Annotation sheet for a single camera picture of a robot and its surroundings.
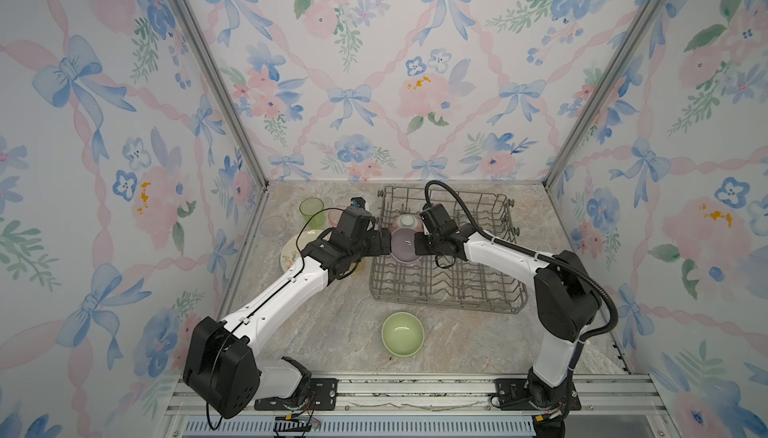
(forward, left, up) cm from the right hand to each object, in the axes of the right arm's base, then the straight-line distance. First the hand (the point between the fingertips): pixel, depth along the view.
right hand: (417, 241), depth 93 cm
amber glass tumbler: (-18, +15, +16) cm, 29 cm away
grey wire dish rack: (-10, -17, -9) cm, 21 cm away
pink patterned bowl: (+8, +3, 0) cm, 8 cm away
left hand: (-6, +11, +12) cm, 17 cm away
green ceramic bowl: (-26, +5, -6) cm, 28 cm away
